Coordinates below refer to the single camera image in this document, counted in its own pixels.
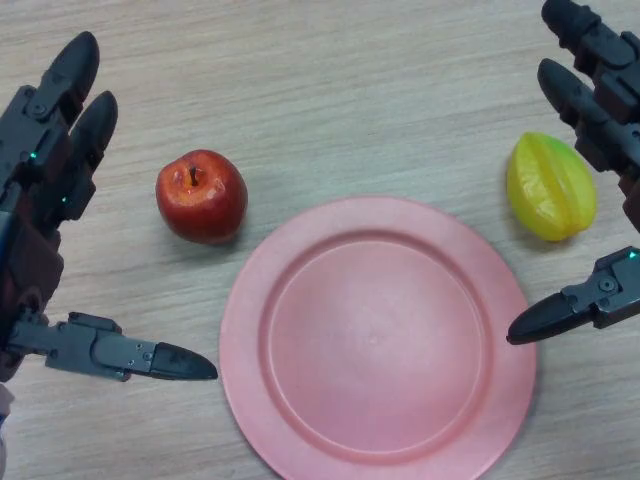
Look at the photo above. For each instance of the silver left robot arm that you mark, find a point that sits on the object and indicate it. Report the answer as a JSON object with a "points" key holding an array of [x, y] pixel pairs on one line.
{"points": [[4, 425]]}

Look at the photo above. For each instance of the red apple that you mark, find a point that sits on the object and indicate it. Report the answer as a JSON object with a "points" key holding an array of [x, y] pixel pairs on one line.
{"points": [[200, 205]]}

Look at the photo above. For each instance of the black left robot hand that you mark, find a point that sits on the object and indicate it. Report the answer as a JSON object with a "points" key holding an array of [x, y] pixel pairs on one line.
{"points": [[35, 165]]}

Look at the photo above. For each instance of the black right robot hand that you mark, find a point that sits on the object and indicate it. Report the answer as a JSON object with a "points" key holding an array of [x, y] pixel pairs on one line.
{"points": [[605, 100]]}

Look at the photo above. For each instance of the pink round plate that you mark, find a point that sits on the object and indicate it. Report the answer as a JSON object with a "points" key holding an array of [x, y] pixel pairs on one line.
{"points": [[375, 350]]}

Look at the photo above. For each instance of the yellow green starfruit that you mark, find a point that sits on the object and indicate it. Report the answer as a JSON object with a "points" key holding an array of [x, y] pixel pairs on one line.
{"points": [[550, 190]]}

